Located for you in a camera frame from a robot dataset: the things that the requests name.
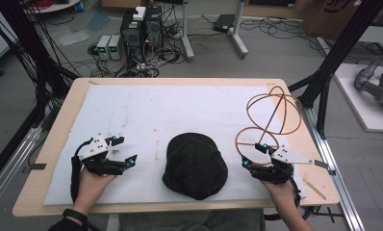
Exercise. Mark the person's right hand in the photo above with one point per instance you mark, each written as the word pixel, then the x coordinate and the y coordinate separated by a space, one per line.
pixel 279 191

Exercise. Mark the black cap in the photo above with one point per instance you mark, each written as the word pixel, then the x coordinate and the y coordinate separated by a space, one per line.
pixel 194 166

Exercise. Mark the cardboard box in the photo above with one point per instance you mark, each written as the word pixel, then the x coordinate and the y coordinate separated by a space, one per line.
pixel 332 16

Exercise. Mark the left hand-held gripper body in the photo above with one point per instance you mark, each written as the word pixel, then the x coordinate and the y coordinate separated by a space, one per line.
pixel 96 150

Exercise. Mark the thin wooden stick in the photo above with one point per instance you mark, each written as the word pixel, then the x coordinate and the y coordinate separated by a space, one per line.
pixel 314 189

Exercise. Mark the black frame post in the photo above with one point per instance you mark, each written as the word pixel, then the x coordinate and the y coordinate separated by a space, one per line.
pixel 29 48
pixel 335 54

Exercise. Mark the flat black device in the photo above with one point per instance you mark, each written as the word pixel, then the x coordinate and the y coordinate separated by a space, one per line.
pixel 224 23

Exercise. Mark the white floor board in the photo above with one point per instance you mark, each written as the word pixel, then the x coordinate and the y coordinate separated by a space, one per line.
pixel 362 99

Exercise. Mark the person's grey trousers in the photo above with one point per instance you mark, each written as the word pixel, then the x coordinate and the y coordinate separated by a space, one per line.
pixel 192 221

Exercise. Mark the aluminium rail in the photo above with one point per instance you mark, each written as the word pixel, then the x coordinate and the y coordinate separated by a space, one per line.
pixel 13 160
pixel 332 166

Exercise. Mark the white stand leg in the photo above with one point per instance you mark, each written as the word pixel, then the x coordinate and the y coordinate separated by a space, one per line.
pixel 239 30
pixel 186 32

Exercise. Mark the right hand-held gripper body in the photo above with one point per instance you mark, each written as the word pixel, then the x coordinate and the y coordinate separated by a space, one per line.
pixel 284 160

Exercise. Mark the white foam mat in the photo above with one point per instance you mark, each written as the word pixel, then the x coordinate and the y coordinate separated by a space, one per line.
pixel 180 109

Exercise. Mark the black tape strip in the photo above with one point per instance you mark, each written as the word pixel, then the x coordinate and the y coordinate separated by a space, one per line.
pixel 323 165
pixel 37 166

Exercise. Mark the person's left hand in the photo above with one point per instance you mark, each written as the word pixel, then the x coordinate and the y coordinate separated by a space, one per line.
pixel 91 187

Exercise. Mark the grey power supply unit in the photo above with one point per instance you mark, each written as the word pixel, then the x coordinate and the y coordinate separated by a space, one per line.
pixel 103 47
pixel 115 47

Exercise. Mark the black computer tower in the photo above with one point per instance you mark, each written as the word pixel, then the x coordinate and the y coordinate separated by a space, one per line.
pixel 154 27
pixel 132 35

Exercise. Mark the black wristband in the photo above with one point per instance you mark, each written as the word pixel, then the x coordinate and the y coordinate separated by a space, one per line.
pixel 74 215

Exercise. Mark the white box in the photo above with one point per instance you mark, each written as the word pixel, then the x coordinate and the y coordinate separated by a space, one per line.
pixel 139 13

